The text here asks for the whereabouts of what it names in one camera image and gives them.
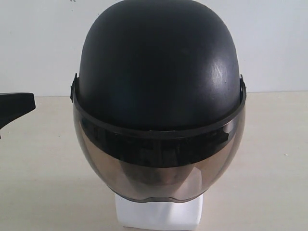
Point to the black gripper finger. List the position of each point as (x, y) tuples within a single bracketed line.
[(15, 105)]

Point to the black helmet with tinted visor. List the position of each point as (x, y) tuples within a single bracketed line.
[(159, 103)]

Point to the white mannequin head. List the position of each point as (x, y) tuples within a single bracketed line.
[(160, 216)]

